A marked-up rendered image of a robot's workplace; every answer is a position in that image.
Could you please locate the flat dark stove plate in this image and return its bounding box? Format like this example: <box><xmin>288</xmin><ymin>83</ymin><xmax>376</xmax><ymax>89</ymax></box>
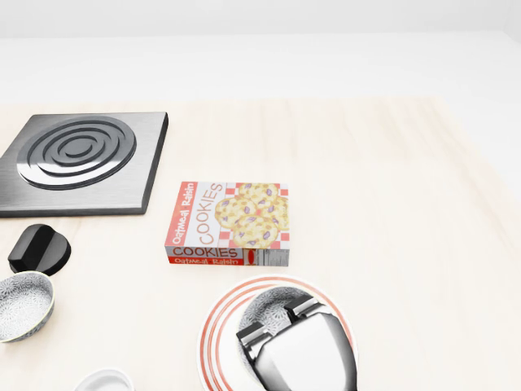
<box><xmin>0</xmin><ymin>112</ymin><xmax>169</xmax><ymax>218</ymax></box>

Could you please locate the oatmeal raisin cookies box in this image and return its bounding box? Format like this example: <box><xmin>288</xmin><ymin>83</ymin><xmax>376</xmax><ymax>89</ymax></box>
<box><xmin>164</xmin><ymin>181</ymin><xmax>291</xmax><ymax>268</ymax></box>

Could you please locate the small white ramekin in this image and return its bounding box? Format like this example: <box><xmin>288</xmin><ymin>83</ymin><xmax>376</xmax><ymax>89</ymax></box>
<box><xmin>72</xmin><ymin>368</ymin><xmax>135</xmax><ymax>391</ymax></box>

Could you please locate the white plate with red rings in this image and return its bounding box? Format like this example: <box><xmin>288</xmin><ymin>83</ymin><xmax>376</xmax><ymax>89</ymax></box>
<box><xmin>196</xmin><ymin>275</ymin><xmax>356</xmax><ymax>391</ymax></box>

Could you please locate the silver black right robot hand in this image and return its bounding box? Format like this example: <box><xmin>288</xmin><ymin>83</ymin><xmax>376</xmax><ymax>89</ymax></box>
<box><xmin>235</xmin><ymin>295</ymin><xmax>359</xmax><ymax>391</ymax></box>

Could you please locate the round black stove knob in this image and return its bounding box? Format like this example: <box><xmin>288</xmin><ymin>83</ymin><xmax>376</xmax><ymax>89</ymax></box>
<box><xmin>7</xmin><ymin>223</ymin><xmax>72</xmax><ymax>275</ymax></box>

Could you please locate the patterned black white bowl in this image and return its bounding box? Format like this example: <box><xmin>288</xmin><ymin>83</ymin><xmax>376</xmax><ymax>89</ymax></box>
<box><xmin>0</xmin><ymin>270</ymin><xmax>55</xmax><ymax>344</ymax></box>
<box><xmin>237</xmin><ymin>286</ymin><xmax>311</xmax><ymax>370</ymax></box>

